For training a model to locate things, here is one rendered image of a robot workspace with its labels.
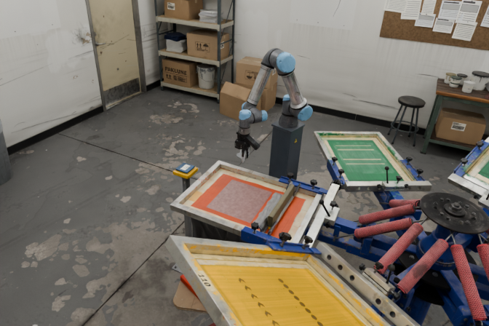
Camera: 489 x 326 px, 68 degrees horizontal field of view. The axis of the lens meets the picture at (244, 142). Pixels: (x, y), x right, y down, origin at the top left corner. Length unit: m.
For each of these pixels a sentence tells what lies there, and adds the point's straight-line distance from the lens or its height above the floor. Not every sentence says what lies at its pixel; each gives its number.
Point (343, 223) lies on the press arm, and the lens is 2.13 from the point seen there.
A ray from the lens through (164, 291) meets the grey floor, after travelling 3.09.
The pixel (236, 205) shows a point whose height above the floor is 0.96.
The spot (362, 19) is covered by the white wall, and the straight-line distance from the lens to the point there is 5.59.
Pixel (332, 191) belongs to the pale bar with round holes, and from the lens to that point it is 2.35.
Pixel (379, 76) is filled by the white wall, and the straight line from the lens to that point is 5.71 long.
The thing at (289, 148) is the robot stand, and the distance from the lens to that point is 2.73.
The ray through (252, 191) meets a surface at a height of 0.96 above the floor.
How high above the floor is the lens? 2.38
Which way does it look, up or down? 29 degrees down
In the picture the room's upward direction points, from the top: 2 degrees clockwise
